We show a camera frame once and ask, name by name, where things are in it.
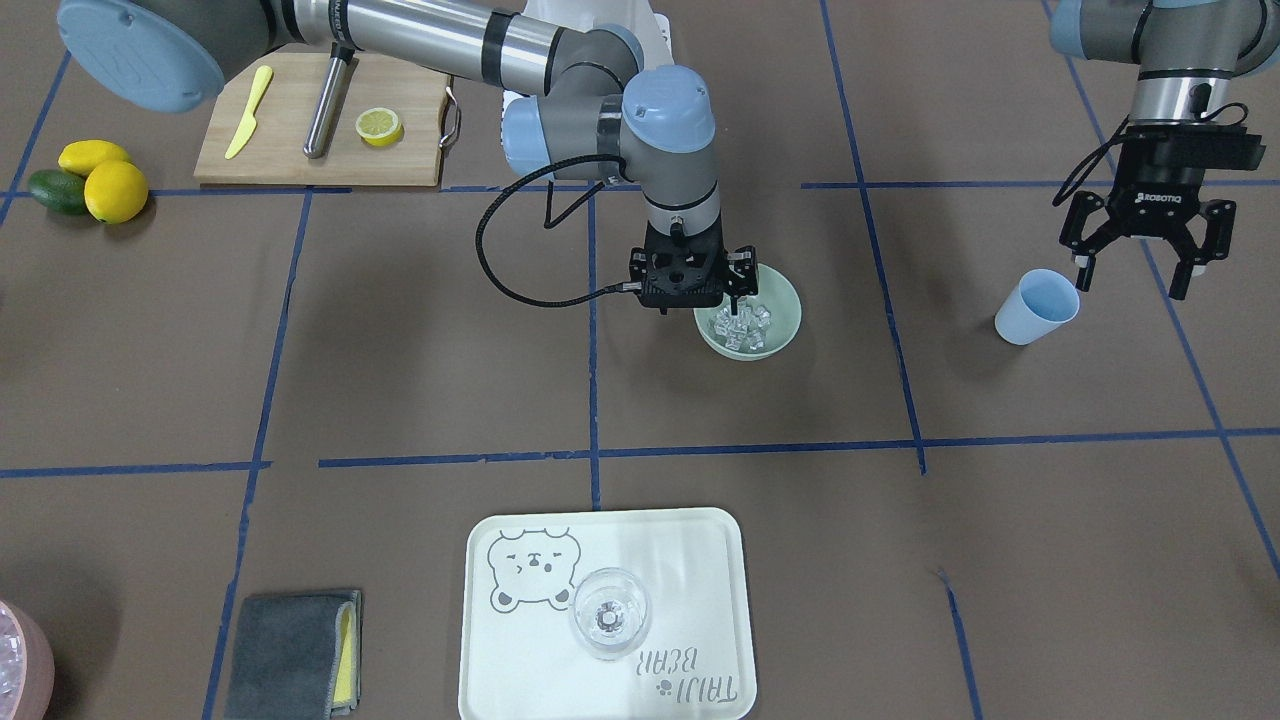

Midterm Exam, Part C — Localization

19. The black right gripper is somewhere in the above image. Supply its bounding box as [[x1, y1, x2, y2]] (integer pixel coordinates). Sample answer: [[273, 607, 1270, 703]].
[[628, 222, 759, 316]]

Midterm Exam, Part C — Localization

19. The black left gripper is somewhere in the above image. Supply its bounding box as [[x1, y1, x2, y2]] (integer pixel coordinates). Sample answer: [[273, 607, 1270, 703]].
[[1059, 126, 1266, 301]]

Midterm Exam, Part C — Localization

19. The light green bowl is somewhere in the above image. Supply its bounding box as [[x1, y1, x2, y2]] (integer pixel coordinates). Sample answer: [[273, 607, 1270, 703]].
[[692, 264, 803, 361]]

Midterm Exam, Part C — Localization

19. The light blue plastic cup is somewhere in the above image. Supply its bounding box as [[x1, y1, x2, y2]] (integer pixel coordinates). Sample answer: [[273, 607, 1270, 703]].
[[995, 268, 1082, 346]]

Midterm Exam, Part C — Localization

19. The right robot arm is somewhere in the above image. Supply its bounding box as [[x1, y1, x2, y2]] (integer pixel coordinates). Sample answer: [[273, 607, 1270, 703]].
[[56, 1, 759, 311]]

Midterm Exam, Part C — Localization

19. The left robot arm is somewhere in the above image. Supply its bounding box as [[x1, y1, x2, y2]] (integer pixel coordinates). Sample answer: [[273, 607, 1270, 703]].
[[1050, 1, 1277, 300]]

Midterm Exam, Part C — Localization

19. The pink bowl of ice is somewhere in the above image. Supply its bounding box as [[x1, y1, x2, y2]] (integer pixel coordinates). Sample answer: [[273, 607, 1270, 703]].
[[1, 601, 55, 719]]

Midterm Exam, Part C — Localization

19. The clear wine glass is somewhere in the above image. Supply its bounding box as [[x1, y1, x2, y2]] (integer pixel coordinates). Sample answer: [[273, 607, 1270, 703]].
[[570, 568, 655, 662]]

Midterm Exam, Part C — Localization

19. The wooden cutting board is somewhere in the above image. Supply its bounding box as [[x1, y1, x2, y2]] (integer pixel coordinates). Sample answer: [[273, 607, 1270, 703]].
[[195, 51, 456, 187]]

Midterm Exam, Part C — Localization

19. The lemon half slice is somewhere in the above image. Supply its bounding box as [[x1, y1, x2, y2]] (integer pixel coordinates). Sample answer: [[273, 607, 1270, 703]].
[[355, 108, 404, 147]]

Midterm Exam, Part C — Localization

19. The cream bear tray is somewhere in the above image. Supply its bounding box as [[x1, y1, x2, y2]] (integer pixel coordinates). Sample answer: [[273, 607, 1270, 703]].
[[458, 507, 756, 719]]

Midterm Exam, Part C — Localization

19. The yellow plastic knife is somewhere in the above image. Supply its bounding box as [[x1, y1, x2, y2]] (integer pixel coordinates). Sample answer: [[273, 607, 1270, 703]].
[[224, 65, 274, 160]]

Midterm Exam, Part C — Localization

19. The yellow lemon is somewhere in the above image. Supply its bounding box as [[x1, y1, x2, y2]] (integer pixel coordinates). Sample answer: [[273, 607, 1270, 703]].
[[84, 160, 150, 225], [58, 138, 132, 178]]

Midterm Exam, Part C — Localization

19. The green lime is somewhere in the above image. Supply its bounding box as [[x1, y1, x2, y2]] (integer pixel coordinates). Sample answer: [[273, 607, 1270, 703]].
[[27, 169, 90, 217]]

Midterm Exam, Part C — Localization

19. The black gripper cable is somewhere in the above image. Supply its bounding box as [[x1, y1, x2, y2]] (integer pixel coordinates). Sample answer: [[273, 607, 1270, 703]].
[[476, 150, 646, 309]]

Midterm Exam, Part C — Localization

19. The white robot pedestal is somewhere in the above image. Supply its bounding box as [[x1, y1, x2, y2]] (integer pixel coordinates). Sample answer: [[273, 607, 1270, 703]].
[[489, 1, 675, 172]]

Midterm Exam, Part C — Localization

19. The metal handled knife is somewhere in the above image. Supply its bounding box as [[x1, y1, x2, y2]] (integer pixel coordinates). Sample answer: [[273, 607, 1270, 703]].
[[303, 42, 355, 160]]

